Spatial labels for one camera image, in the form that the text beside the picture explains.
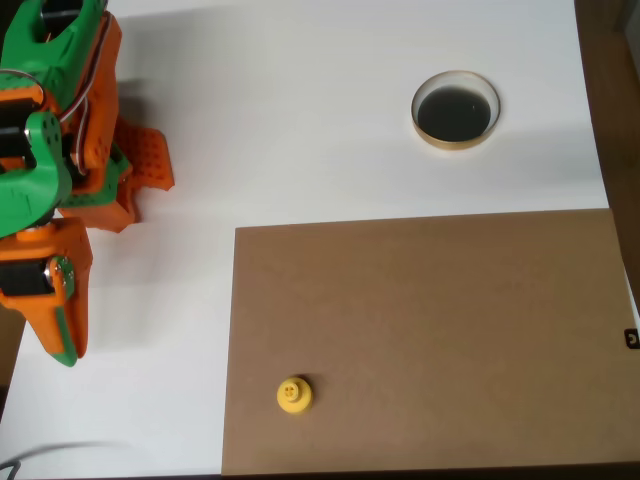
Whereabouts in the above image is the small yellow plastic knob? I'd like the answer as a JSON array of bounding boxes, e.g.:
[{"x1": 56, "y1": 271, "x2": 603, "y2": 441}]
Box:
[{"x1": 276, "y1": 374, "x2": 315, "y2": 415}]

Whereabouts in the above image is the gray cable on table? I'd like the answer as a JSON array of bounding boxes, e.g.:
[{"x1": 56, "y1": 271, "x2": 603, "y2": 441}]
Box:
[{"x1": 0, "y1": 442, "x2": 121, "y2": 480}]

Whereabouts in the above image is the gray box corner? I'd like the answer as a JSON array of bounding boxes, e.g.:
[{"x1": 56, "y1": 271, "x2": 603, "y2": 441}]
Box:
[{"x1": 614, "y1": 0, "x2": 640, "y2": 46}]

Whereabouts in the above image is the round black dish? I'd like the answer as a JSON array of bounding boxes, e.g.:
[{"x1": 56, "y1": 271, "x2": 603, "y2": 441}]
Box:
[{"x1": 411, "y1": 69, "x2": 501, "y2": 151}]

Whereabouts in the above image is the orange perforated arm base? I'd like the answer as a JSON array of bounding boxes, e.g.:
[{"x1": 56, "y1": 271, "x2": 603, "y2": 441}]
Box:
[{"x1": 59, "y1": 117, "x2": 176, "y2": 234}]

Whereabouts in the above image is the brown rectangular board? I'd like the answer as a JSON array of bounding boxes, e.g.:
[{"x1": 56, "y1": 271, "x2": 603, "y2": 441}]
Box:
[{"x1": 221, "y1": 207, "x2": 632, "y2": 476}]

